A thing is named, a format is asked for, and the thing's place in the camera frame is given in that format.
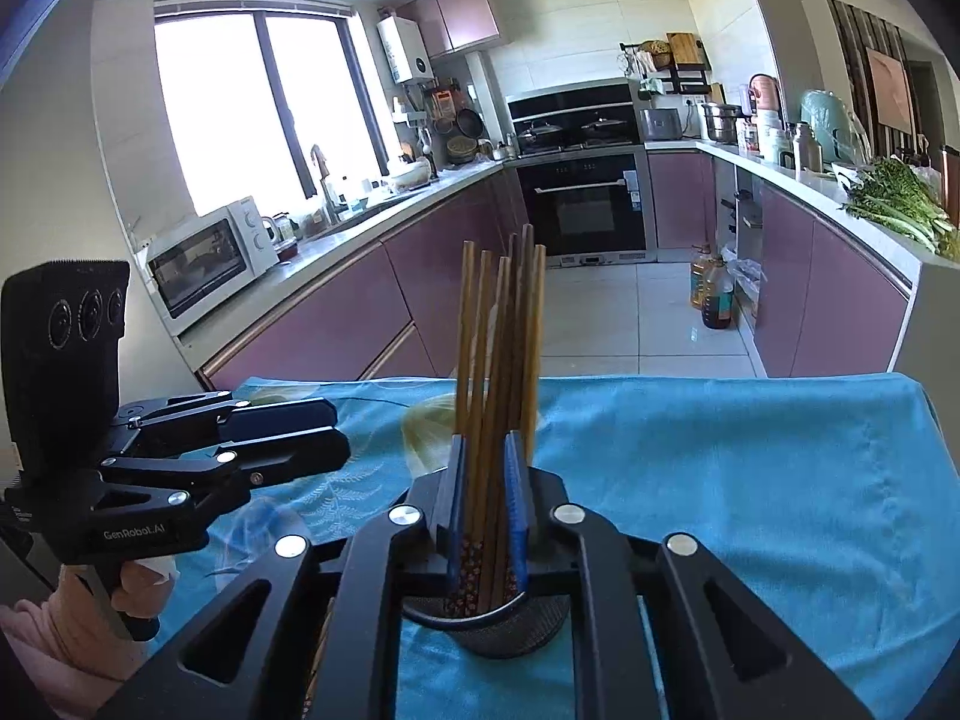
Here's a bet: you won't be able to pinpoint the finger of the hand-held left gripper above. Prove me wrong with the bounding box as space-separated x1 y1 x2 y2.
116 388 340 445
99 424 353 524

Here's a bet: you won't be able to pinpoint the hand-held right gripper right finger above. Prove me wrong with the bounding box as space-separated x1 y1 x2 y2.
504 431 875 720

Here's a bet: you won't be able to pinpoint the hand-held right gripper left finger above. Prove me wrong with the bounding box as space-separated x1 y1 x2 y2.
97 431 470 720

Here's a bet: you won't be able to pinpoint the bunch of wooden chopsticks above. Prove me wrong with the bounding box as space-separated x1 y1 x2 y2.
450 223 548 620

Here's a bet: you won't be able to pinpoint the black mesh cup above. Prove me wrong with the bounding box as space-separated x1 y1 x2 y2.
401 465 571 658

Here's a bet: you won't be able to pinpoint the wooden chopstick patterned end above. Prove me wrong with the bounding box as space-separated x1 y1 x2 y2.
304 596 335 717

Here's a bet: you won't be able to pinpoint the person's left hand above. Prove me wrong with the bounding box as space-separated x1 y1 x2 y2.
120 555 182 617

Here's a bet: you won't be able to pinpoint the pink base cabinet with sink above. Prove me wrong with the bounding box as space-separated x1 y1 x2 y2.
176 165 530 391

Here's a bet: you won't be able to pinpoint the white microwave oven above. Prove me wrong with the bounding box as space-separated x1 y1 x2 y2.
146 196 282 337

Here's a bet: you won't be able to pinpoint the blue floral tablecloth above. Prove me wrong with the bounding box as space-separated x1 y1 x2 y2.
146 371 942 720

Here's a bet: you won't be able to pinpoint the kitchen faucet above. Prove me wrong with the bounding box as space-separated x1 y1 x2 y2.
311 144 338 226

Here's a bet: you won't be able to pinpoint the white casserole pot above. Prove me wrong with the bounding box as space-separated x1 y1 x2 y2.
390 157 436 192

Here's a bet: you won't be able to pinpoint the dark cooking oil bottle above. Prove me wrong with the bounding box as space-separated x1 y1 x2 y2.
701 255 736 329

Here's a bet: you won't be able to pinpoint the yellow cooking oil bottle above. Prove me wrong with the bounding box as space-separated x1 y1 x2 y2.
690 244 713 310

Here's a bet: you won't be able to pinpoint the black built-in stove oven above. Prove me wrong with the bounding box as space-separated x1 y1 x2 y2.
506 79 652 267

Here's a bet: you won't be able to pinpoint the kitchen window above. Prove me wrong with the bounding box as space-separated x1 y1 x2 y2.
154 7 391 220

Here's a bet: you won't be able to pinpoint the clear plastic bag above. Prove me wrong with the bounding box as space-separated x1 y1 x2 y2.
724 259 762 316

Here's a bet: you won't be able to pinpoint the black lidded pan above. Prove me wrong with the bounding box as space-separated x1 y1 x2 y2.
517 118 567 151
581 114 629 147

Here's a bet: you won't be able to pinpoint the pink base cabinet white counter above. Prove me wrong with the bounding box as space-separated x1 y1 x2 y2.
649 139 960 380

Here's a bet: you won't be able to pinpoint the white water heater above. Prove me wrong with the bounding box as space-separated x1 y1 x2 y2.
376 15 434 85

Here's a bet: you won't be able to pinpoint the silver countertop appliance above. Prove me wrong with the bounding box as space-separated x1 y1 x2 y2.
641 106 683 142

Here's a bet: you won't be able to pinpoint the steel stockpot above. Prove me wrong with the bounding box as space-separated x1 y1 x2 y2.
701 101 743 143

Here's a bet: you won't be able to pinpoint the steel thermos bottle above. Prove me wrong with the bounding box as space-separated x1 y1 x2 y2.
793 122 822 172

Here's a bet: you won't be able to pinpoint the green leafy vegetables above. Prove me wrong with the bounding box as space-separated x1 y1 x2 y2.
840 157 960 260

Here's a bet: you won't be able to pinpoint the mint green appliance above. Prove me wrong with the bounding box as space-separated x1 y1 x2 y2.
801 88 871 166

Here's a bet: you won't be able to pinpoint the dark slatted partition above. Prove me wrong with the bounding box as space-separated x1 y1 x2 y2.
829 0 912 155

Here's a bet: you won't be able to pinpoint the pink wall cabinet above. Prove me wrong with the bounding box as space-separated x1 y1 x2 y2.
397 0 502 59

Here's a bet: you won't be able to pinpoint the black wall rack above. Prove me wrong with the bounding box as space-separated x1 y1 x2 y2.
619 34 712 95

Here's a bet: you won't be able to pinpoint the pink wall painting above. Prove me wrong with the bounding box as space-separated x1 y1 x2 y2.
866 47 914 132

